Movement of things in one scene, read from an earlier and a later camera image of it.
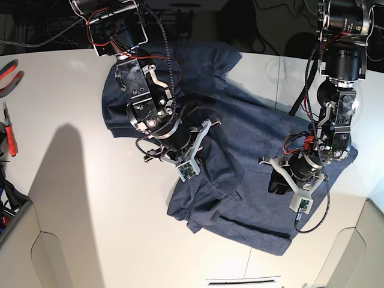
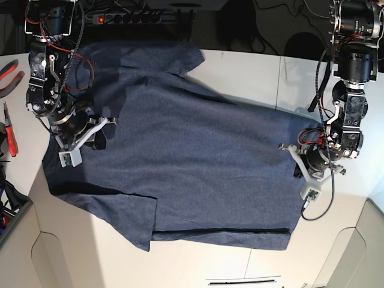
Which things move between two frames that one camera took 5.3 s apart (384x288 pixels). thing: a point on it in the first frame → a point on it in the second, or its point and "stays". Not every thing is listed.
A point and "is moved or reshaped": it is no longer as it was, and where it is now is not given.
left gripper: x=182 y=144 → x=75 y=124
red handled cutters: x=11 y=140 stays
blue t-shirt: x=230 y=197 is moved or reshaped
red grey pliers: x=5 y=71 stays
